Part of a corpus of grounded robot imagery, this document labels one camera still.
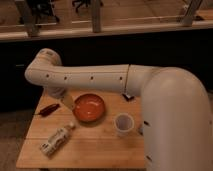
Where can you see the black office chair right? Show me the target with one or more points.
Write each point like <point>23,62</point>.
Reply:
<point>78,3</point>

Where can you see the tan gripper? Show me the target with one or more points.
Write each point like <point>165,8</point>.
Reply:
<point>68,101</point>

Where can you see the white plastic bottle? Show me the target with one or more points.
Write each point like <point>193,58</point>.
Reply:
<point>56,140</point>

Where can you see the black office chair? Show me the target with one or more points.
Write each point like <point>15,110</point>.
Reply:
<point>42,7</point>
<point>78,3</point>

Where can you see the blue sponge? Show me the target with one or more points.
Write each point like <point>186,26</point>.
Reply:
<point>140,129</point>

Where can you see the red chili pepper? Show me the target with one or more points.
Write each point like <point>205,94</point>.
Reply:
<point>48,110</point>

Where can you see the wooden table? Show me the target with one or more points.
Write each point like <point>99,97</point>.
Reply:
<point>91,146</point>

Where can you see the translucent plastic cup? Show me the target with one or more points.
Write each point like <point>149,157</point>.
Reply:
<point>124,124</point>

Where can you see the black office chair left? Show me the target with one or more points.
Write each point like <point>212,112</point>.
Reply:
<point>42,7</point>

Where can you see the orange ceramic bowl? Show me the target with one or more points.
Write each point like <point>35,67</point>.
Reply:
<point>89,107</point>

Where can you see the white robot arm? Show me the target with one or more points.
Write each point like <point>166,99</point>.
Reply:
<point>176,110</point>

